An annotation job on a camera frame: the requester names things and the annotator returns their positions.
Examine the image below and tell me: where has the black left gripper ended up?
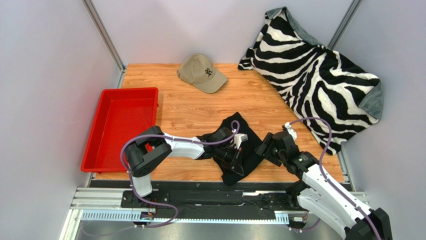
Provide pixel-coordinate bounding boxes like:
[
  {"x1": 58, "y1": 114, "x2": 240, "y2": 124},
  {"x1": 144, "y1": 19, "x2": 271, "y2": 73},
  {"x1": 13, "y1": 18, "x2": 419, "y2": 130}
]
[{"x1": 215, "y1": 145, "x2": 244, "y2": 176}]

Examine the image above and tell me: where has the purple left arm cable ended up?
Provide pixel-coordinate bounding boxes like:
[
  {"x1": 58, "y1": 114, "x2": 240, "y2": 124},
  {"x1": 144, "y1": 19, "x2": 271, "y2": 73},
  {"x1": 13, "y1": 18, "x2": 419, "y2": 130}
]
[{"x1": 81, "y1": 120, "x2": 241, "y2": 238}]

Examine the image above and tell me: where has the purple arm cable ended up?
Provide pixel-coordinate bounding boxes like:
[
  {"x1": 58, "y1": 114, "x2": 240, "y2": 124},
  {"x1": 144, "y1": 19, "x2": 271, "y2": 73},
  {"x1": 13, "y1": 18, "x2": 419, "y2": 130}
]
[
  {"x1": 81, "y1": 120, "x2": 241, "y2": 238},
  {"x1": 287, "y1": 117, "x2": 383, "y2": 240}
]

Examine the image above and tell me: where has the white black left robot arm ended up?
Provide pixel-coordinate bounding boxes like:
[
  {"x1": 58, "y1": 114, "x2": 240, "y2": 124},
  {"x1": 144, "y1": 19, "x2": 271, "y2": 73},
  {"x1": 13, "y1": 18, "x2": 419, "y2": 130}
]
[{"x1": 120, "y1": 125, "x2": 249, "y2": 205}]

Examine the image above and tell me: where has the red plastic tray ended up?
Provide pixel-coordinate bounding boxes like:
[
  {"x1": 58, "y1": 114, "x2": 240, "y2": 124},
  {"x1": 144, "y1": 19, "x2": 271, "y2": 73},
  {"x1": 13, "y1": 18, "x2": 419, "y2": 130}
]
[{"x1": 80, "y1": 87, "x2": 159, "y2": 173}]

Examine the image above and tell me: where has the zebra print blanket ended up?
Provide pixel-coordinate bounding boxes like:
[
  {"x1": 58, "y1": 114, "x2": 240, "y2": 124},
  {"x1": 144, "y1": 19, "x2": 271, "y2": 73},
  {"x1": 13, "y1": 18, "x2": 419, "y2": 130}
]
[{"x1": 238, "y1": 7, "x2": 384, "y2": 155}]

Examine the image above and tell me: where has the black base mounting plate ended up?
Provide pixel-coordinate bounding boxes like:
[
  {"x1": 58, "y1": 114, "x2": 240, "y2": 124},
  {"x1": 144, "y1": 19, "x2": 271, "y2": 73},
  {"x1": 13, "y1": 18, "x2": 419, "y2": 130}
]
[{"x1": 89, "y1": 179, "x2": 354, "y2": 221}]

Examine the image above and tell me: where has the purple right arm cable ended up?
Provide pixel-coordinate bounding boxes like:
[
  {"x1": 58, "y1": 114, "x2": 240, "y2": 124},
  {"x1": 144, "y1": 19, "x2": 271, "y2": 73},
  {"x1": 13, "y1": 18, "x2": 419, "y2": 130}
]
[{"x1": 287, "y1": 117, "x2": 383, "y2": 240}]

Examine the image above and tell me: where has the beige baseball cap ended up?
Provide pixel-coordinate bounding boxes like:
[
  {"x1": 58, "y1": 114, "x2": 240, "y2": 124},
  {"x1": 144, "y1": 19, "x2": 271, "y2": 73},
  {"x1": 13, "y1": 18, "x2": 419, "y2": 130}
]
[{"x1": 176, "y1": 53, "x2": 228, "y2": 94}]

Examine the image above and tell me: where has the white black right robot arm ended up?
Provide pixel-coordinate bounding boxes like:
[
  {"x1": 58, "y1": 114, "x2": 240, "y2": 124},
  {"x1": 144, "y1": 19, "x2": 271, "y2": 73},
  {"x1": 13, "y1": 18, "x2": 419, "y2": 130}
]
[{"x1": 256, "y1": 123, "x2": 393, "y2": 240}]

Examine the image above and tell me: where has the black t shirt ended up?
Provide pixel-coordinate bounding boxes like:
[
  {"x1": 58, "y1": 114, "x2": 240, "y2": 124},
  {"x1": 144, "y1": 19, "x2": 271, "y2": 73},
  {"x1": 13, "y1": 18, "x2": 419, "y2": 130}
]
[{"x1": 197, "y1": 112, "x2": 263, "y2": 186}]

